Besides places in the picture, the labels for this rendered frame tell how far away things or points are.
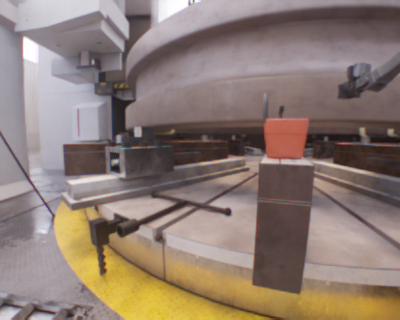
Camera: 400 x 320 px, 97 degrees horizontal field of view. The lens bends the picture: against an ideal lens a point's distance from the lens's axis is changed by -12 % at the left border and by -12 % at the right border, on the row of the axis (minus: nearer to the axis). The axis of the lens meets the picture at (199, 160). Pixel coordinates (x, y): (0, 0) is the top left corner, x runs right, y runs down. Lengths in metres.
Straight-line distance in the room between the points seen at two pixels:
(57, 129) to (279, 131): 5.27
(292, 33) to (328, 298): 1.46
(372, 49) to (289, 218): 1.34
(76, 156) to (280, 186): 2.39
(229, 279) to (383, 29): 1.72
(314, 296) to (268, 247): 0.42
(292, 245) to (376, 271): 0.41
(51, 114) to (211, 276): 5.23
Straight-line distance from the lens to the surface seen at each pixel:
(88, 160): 2.66
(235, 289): 1.01
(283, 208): 0.58
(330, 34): 1.63
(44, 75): 5.96
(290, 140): 0.67
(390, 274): 0.99
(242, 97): 1.34
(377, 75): 1.00
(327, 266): 0.89
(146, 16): 5.16
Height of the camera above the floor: 0.75
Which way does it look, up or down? 7 degrees down
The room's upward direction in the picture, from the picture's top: straight up
